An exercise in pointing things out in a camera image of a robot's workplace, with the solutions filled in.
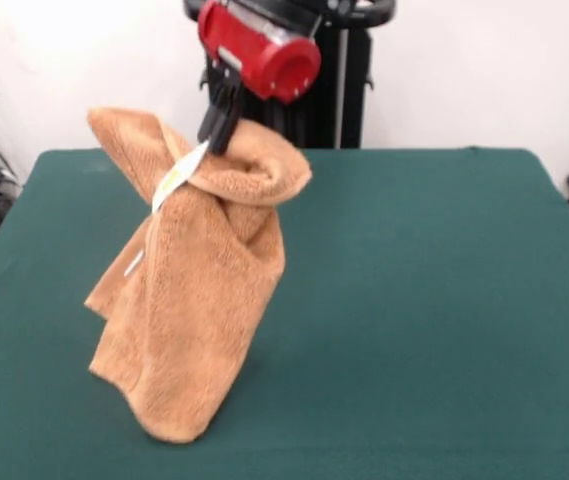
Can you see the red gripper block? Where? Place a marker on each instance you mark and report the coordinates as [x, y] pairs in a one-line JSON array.
[[259, 55]]

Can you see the tan terry towel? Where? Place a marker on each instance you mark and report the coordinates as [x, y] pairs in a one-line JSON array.
[[199, 300]]

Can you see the dark green table cloth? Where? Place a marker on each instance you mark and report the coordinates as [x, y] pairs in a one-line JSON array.
[[414, 350]]

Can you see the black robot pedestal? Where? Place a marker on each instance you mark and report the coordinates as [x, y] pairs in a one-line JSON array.
[[344, 100]]

